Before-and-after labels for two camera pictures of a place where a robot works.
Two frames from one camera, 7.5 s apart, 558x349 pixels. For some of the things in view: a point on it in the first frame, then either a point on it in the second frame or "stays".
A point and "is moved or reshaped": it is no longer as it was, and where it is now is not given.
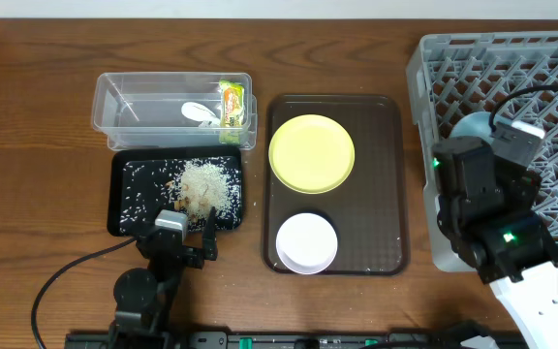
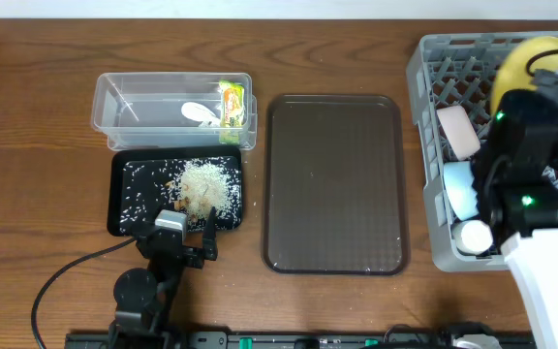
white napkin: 199,112 stays
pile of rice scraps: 192,185 stays
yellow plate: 311,154 to 513,74
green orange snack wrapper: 232,111 stays
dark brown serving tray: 367,210 stays
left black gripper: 188,257 stays
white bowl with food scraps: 306,243 to 459,130
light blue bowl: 474,124 is moved or reshaped
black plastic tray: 144,182 stays
